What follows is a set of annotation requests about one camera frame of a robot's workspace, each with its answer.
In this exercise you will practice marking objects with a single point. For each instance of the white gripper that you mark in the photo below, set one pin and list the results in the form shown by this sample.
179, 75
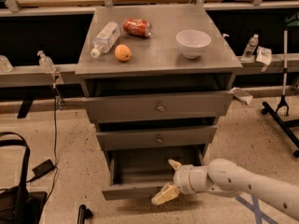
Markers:
181, 178

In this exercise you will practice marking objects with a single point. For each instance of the grey bottom drawer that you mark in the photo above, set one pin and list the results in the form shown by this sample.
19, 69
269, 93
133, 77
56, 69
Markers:
142, 172

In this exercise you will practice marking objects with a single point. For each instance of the grey drawer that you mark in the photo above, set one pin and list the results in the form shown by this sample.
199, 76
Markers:
142, 172
158, 106
169, 137

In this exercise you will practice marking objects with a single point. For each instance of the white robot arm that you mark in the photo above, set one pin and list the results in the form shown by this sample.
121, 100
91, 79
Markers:
225, 178

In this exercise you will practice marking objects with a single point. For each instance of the grey middle drawer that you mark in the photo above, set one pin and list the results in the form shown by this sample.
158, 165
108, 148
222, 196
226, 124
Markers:
169, 137

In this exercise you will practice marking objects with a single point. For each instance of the grey top drawer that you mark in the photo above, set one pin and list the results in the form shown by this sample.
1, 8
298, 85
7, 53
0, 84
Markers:
158, 106

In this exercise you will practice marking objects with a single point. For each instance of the grey drawer cabinet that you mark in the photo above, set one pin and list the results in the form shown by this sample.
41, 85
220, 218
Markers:
156, 66

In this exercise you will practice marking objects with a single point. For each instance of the blue tape cross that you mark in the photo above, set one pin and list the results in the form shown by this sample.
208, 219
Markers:
254, 207

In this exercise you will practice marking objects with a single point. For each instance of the black object bottom edge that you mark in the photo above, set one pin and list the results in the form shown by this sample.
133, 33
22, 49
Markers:
83, 214

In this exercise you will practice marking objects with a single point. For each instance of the white paper box on floor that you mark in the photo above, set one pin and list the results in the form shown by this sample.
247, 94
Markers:
242, 96

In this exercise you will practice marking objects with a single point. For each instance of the black power adapter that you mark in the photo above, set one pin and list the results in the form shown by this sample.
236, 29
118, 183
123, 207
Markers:
43, 168

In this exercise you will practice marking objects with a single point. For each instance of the orange fruit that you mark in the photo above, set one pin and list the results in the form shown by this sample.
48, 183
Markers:
122, 53

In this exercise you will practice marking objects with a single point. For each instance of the white ceramic bowl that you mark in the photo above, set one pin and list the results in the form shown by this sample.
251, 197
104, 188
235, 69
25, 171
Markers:
192, 43

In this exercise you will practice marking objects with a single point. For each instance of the white packet on ledge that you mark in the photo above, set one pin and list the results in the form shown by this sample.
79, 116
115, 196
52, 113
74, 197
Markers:
264, 56

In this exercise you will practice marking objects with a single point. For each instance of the red soda can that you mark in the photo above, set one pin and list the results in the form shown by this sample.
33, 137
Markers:
137, 27

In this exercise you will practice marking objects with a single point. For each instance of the black bag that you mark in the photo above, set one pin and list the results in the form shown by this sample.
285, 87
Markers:
17, 204

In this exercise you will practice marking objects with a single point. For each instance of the water bottle on ledge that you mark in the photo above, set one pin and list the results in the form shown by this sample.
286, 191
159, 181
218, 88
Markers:
250, 47

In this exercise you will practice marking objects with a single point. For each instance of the clear plastic water bottle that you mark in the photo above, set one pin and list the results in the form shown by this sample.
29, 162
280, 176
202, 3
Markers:
106, 39

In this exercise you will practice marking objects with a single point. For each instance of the clear sanitizer pump bottle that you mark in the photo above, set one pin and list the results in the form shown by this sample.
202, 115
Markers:
46, 63

